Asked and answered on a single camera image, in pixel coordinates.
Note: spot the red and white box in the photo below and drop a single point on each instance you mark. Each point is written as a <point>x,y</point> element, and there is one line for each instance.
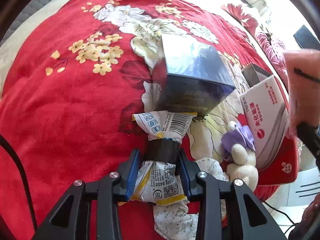
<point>266,109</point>

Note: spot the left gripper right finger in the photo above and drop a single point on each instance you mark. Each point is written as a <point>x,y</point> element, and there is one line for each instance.
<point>187,170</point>

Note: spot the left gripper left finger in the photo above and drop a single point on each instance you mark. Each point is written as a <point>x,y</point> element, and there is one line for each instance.
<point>128,171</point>

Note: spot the white yellow packet with band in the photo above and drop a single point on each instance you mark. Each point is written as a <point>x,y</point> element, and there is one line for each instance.
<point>157,181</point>

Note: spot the beige bed sheet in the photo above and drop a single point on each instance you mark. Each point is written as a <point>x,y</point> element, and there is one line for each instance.
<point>15,42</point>

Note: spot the black wall television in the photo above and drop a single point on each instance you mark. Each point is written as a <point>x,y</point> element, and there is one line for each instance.
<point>305,39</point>

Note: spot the person's right hand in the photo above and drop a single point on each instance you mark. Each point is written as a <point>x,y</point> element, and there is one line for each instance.
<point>310,213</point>

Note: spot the white floral cloth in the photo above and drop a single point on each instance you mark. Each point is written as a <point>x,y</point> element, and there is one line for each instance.
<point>174,221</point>

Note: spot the red floral blanket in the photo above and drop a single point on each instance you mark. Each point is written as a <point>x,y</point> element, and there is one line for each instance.
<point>76,80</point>

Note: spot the pink soft pouch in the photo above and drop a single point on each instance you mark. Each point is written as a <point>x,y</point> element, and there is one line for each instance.
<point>303,78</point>

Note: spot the pink quilted duvet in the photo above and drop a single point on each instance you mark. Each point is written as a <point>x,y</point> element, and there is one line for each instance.
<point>273,48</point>

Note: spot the dark blue cube box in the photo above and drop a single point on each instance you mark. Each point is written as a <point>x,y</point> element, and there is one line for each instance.
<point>189,76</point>

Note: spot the plush doll with purple bow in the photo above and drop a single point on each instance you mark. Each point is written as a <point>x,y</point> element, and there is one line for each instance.
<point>238,141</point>

